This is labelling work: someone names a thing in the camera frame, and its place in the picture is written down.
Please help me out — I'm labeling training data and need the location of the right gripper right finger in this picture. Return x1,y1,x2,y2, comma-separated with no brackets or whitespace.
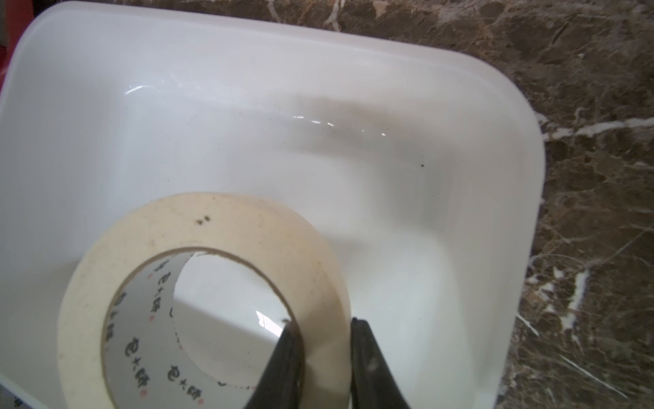
351,318,409,409

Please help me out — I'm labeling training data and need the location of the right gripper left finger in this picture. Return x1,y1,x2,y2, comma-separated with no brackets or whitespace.
245,321,305,409

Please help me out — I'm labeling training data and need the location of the beige masking tape roll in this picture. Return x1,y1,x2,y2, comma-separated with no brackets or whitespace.
57,193,351,408

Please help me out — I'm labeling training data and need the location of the red polka dot toaster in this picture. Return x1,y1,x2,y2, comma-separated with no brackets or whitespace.
1,0,35,85

